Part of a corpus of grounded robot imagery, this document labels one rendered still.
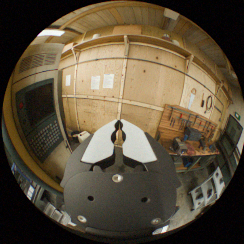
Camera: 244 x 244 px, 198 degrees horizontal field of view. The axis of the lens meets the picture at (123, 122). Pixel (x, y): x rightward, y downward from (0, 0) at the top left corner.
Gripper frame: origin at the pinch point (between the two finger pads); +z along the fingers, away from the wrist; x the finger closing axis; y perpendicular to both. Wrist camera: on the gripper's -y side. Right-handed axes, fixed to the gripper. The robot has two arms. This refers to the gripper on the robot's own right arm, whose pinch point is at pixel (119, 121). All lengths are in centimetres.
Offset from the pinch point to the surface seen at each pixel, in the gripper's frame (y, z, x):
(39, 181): 19.2, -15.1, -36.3
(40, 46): -59, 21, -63
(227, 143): 93, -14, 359
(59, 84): -28, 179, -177
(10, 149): -0.8, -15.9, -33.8
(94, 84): -4, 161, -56
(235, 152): 74, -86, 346
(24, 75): -33, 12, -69
